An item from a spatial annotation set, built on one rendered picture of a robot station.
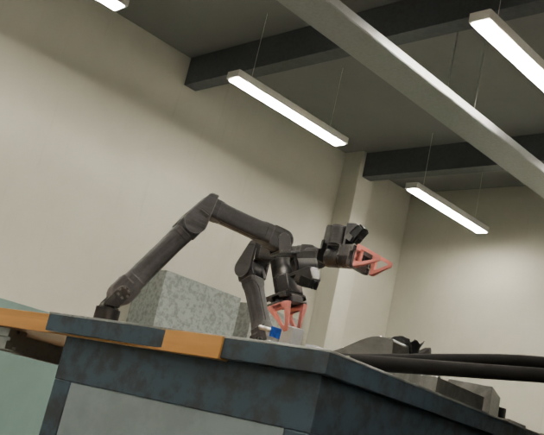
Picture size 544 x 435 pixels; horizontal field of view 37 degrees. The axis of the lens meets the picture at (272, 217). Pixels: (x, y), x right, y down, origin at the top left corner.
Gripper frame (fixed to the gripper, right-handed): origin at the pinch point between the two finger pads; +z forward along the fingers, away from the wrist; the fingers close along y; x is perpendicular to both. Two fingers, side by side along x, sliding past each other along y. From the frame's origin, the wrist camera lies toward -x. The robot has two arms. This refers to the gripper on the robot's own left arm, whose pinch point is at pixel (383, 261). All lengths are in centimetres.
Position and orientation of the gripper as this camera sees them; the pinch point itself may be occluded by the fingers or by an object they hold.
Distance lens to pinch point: 235.9
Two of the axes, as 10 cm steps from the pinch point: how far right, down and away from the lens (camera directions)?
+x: -2.4, 9.4, -2.4
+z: 7.5, 0.2, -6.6
